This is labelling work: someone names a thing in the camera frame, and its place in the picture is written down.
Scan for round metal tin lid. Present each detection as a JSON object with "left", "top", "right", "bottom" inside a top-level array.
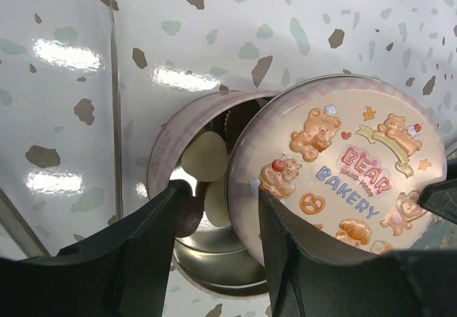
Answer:
[{"left": 226, "top": 75, "right": 447, "bottom": 262}]

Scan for metal serving tongs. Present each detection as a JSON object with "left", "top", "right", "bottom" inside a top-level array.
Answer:
[{"left": 108, "top": 0, "right": 124, "bottom": 220}]

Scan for white heart chocolate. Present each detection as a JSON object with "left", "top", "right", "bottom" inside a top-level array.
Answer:
[
  {"left": 181, "top": 131, "right": 228, "bottom": 182},
  {"left": 204, "top": 178, "right": 230, "bottom": 228}
]

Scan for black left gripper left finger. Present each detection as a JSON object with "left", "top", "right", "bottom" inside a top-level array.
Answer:
[{"left": 1, "top": 188, "right": 179, "bottom": 316}]

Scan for blossom pattern teal tray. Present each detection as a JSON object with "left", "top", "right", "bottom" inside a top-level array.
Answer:
[{"left": 411, "top": 142, "right": 456, "bottom": 250}]

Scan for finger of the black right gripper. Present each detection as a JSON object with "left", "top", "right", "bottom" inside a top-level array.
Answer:
[{"left": 421, "top": 178, "right": 456, "bottom": 216}]

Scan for round metal tin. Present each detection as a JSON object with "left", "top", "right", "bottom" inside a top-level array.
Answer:
[{"left": 146, "top": 90, "right": 275, "bottom": 298}]

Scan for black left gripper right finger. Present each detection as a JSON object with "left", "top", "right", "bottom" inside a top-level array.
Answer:
[{"left": 258, "top": 191, "right": 456, "bottom": 316}]

